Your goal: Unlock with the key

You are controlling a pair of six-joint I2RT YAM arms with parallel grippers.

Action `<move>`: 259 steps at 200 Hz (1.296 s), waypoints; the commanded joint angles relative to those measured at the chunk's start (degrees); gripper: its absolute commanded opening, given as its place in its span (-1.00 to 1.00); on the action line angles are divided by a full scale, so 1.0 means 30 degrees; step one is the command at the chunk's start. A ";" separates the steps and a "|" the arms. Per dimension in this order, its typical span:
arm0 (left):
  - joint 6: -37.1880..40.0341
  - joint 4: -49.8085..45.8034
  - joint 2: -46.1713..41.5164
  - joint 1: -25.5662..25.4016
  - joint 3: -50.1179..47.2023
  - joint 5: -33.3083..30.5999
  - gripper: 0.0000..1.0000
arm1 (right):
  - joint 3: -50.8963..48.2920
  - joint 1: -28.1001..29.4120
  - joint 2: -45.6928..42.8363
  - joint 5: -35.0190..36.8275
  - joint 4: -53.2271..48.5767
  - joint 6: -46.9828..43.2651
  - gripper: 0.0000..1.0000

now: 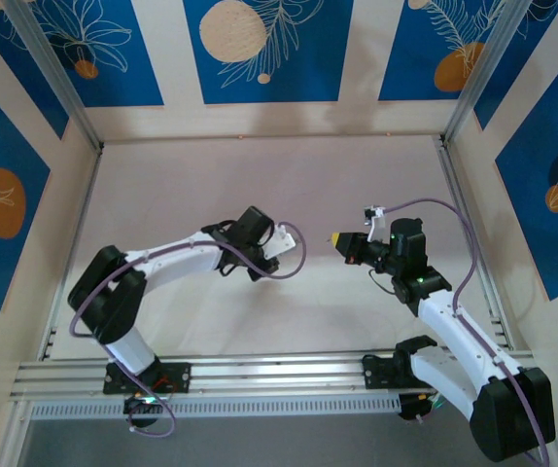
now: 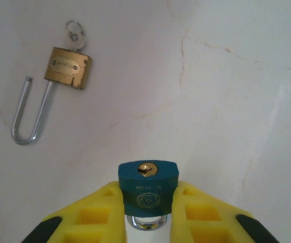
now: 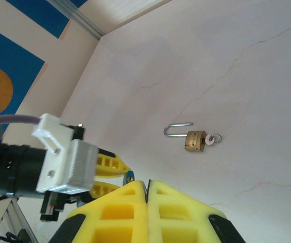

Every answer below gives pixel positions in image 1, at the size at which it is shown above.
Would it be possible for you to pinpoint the black base connector block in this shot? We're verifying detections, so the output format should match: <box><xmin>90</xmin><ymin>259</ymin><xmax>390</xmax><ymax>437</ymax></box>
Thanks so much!
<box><xmin>398</xmin><ymin>393</ymin><xmax>436</xmax><ymax>423</ymax></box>
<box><xmin>122</xmin><ymin>394</ymin><xmax>164</xmax><ymax>429</ymax></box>

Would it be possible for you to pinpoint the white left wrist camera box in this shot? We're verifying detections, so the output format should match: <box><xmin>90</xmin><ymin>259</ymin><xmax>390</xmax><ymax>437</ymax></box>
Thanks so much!
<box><xmin>258</xmin><ymin>226</ymin><xmax>296</xmax><ymax>263</ymax></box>

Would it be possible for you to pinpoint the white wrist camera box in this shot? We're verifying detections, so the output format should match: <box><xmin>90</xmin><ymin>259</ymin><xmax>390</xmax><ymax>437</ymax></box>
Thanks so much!
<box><xmin>258</xmin><ymin>226</ymin><xmax>296</xmax><ymax>263</ymax></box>
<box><xmin>363</xmin><ymin>204</ymin><xmax>389</xmax><ymax>243</ymax></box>

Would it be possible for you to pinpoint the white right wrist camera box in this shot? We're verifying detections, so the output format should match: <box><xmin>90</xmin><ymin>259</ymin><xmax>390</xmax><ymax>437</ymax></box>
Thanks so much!
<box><xmin>363</xmin><ymin>204</ymin><xmax>389</xmax><ymax>243</ymax></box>

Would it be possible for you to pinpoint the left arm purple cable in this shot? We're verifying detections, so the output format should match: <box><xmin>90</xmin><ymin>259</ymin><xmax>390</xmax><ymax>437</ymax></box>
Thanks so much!
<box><xmin>68</xmin><ymin>221</ymin><xmax>308</xmax><ymax>439</ymax></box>

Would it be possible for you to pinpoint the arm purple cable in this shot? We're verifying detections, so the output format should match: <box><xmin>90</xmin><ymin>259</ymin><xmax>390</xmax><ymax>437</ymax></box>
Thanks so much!
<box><xmin>383</xmin><ymin>197</ymin><xmax>552</xmax><ymax>467</ymax></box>
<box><xmin>68</xmin><ymin>221</ymin><xmax>308</xmax><ymax>439</ymax></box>

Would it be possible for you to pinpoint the thin black cable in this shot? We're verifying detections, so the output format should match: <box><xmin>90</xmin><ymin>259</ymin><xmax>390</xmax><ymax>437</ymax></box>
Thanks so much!
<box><xmin>367</xmin><ymin>268</ymin><xmax>398</xmax><ymax>296</ymax></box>

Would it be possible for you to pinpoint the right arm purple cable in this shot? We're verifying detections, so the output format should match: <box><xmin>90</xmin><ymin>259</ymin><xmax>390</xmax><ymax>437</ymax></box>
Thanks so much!
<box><xmin>383</xmin><ymin>197</ymin><xmax>552</xmax><ymax>467</ymax></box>

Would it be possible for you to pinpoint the aluminium side rail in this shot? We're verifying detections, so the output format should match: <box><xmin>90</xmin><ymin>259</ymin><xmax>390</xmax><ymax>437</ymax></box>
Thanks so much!
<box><xmin>434</xmin><ymin>135</ymin><xmax>516</xmax><ymax>350</ymax></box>
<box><xmin>39</xmin><ymin>148</ymin><xmax>105</xmax><ymax>362</ymax></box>

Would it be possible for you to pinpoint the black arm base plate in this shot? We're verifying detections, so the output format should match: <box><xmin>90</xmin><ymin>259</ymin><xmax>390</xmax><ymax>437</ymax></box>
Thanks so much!
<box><xmin>362</xmin><ymin>353</ymin><xmax>436</xmax><ymax>390</ymax></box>
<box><xmin>103</xmin><ymin>360</ymin><xmax>192</xmax><ymax>395</ymax></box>

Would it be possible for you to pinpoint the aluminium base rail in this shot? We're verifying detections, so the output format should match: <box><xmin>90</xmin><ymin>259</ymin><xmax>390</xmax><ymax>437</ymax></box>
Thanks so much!
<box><xmin>10</xmin><ymin>347</ymin><xmax>545</xmax><ymax>400</ymax></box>

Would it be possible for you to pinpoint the grey slotted cable duct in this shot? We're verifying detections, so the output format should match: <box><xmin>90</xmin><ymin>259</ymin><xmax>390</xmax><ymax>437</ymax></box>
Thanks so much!
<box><xmin>28</xmin><ymin>394</ymin><xmax>401</xmax><ymax>420</ymax></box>

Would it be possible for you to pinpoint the aluminium frame post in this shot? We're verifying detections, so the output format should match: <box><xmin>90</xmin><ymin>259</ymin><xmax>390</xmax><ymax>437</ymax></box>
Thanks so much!
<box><xmin>1</xmin><ymin>0</ymin><xmax>105</xmax><ymax>155</ymax></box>
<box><xmin>438</xmin><ymin>0</ymin><xmax>528</xmax><ymax>147</ymax></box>

